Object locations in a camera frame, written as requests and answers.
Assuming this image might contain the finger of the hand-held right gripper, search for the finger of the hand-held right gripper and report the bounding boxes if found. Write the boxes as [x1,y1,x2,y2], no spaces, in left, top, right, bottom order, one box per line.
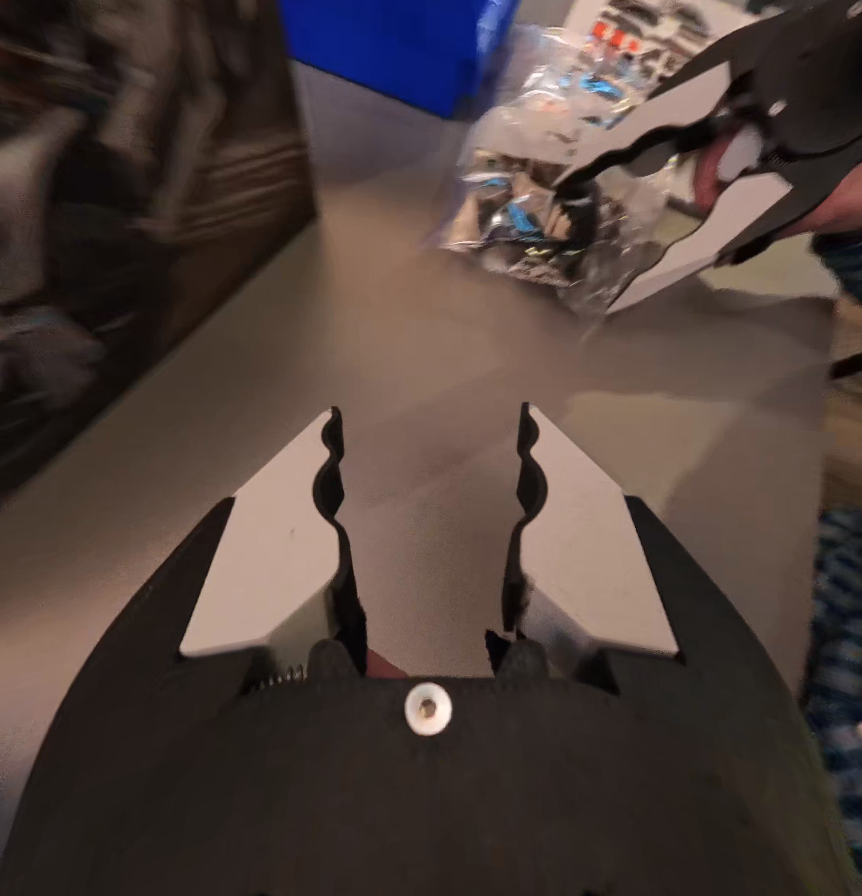
[605,171,803,316]
[553,64,761,193]

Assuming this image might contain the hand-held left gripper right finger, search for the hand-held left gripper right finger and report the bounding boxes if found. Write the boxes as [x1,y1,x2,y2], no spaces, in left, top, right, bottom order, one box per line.
[486,402,684,676]

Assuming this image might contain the dark lego set box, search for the dark lego set box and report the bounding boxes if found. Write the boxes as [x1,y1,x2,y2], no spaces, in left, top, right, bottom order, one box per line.
[0,0,319,522]

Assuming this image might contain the person's right hand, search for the person's right hand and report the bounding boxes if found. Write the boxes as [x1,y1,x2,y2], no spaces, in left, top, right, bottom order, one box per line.
[795,164,862,242]

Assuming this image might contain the clear bag of lego pieces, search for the clear bag of lego pieces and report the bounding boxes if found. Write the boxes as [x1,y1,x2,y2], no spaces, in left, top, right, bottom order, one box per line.
[431,105,691,319]

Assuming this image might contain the clear lego bag white sheet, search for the clear lego bag white sheet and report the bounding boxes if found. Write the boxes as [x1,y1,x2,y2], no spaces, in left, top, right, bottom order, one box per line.
[473,0,761,141]

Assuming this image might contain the blue plastic bin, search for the blue plastic bin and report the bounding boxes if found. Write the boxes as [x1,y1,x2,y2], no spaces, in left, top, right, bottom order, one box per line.
[277,0,523,120]

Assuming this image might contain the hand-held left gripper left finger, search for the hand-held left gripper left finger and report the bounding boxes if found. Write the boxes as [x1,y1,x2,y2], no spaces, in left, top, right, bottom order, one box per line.
[179,406,369,676]

